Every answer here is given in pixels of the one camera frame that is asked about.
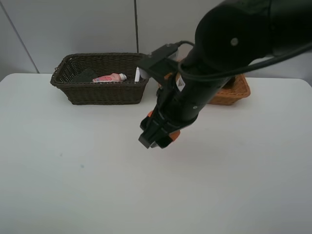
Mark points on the black whiteboard eraser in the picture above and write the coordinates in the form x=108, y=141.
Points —
x=86, y=76

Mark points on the white marker pink cap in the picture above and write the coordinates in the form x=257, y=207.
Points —
x=137, y=75

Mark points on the orange tangerine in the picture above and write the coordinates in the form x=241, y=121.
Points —
x=175, y=135

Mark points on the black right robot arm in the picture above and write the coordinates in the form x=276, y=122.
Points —
x=235, y=37

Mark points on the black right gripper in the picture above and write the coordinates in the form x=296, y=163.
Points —
x=175, y=109

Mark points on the light orange wicker basket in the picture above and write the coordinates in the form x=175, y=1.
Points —
x=220, y=91

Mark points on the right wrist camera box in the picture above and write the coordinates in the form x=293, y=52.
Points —
x=159, y=64

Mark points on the dark brown wicker basket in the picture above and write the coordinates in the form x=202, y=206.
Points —
x=106, y=93

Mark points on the pink bottle white cap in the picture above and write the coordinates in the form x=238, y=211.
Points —
x=114, y=77

